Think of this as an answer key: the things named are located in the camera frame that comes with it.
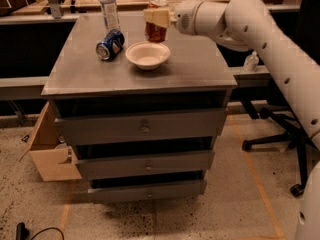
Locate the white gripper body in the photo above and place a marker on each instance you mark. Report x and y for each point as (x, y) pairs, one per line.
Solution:
(184, 17)

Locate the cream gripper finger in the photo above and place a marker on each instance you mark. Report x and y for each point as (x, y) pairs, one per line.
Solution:
(163, 16)

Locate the red coke can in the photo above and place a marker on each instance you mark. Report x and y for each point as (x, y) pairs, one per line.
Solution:
(155, 33)

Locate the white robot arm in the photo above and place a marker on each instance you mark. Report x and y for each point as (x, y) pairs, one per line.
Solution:
(247, 24)

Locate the white paper bowl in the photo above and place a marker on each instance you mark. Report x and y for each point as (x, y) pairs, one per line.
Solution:
(147, 55)

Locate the blue soda can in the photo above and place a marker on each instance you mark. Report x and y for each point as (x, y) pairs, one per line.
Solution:
(111, 45)

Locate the clear plastic water bottle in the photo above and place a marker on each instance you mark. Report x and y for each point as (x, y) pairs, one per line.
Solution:
(110, 15)

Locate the hand sanitizer bottle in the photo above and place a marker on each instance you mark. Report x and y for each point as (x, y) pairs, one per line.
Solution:
(251, 62)

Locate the top grey drawer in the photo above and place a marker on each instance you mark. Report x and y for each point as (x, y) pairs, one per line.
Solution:
(135, 127)

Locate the grey drawer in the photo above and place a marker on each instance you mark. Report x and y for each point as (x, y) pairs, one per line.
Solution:
(135, 127)
(148, 192)
(140, 165)

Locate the black office chair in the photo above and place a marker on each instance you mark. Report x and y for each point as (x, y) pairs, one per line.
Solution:
(307, 38)

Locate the middle grey drawer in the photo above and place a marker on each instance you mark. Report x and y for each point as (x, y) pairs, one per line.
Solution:
(140, 165)

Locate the cardboard box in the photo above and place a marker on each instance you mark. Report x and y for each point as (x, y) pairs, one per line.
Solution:
(52, 157)

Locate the bottom grey drawer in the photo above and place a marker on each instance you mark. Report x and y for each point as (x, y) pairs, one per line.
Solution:
(148, 192)

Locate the grey metal rail frame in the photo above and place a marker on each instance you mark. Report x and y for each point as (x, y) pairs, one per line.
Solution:
(29, 48)

